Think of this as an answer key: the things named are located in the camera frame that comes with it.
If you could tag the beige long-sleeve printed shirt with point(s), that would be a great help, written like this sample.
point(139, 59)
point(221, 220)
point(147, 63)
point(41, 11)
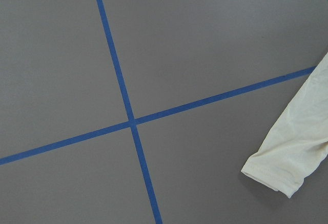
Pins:
point(297, 142)

